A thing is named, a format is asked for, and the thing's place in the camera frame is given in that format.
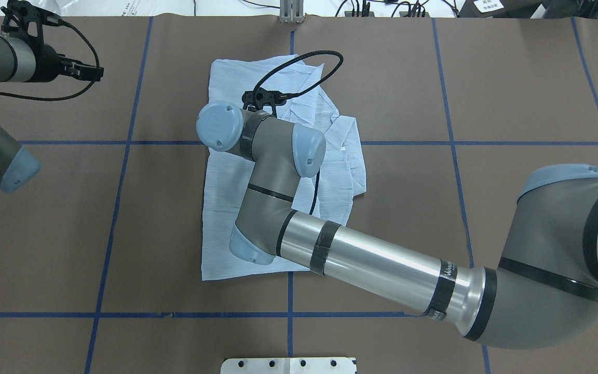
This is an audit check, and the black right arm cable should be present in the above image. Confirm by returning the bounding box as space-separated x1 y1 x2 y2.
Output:
252 50 345 216

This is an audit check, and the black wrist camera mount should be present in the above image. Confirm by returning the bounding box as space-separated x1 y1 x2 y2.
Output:
0 1 65 49
242 87 289 116

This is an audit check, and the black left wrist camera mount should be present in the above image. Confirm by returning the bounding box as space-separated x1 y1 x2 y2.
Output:
0 1 65 49

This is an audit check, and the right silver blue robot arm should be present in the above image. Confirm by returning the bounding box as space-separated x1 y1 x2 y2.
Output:
196 101 598 350

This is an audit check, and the light blue striped shirt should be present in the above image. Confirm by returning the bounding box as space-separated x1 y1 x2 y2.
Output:
196 55 367 281

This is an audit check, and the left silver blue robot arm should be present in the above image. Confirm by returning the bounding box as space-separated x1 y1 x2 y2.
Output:
0 26 104 194

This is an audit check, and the aluminium frame post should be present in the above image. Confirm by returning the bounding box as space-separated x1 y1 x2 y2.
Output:
279 0 305 24

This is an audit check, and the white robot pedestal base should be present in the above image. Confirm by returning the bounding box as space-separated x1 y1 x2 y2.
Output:
220 357 358 373

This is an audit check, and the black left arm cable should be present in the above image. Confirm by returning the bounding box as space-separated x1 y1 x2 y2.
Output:
0 21 102 102

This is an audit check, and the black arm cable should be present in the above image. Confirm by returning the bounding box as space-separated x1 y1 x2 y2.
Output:
252 50 345 216
0 21 102 102

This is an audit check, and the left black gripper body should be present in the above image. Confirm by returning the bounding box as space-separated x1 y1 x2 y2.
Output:
45 44 78 82

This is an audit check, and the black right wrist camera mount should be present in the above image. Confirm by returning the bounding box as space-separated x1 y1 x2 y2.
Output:
242 87 289 116

